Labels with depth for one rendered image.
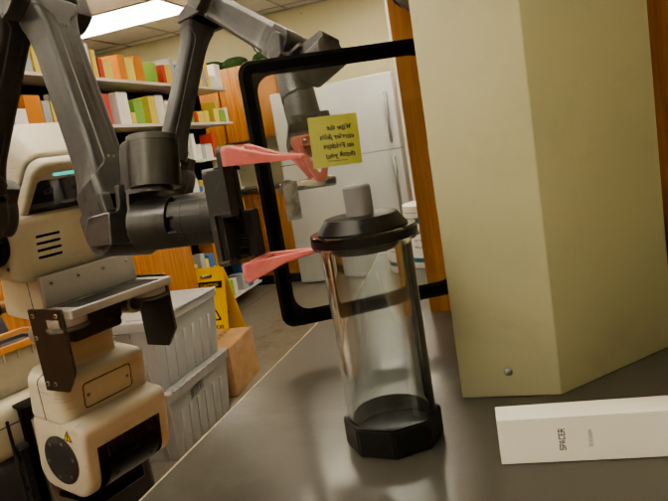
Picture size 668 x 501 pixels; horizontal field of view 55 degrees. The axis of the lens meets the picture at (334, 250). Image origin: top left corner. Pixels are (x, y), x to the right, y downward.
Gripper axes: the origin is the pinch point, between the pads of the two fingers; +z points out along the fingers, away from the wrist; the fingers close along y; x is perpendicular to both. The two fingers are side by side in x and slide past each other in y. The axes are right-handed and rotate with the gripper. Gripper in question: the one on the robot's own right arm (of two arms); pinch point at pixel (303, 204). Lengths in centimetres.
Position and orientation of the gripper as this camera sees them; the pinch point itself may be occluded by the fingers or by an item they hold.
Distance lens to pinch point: 65.8
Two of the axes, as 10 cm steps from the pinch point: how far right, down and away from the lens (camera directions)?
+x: 2.8, -1.9, 9.4
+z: 9.5, -1.0, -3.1
